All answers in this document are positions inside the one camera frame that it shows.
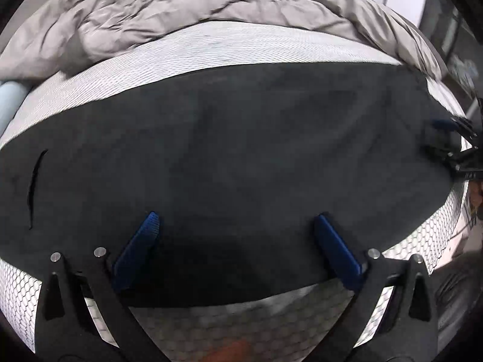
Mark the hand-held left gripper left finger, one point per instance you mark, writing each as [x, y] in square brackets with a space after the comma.
[136, 249]

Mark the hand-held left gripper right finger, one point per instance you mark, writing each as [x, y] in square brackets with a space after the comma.
[337, 249]

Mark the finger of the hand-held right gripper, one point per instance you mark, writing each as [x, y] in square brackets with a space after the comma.
[439, 147]
[444, 123]

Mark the black pants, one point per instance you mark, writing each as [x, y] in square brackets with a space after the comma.
[234, 151]

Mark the cluttered shelf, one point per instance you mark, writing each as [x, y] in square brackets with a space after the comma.
[464, 64]

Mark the person's dark trouser leg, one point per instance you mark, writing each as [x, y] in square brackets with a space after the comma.
[452, 298]

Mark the light blue pillow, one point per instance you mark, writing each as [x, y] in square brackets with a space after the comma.
[11, 101]

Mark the white mesh mattress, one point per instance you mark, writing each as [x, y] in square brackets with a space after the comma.
[226, 41]

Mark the grey crumpled blanket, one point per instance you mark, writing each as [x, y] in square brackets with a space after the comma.
[169, 7]

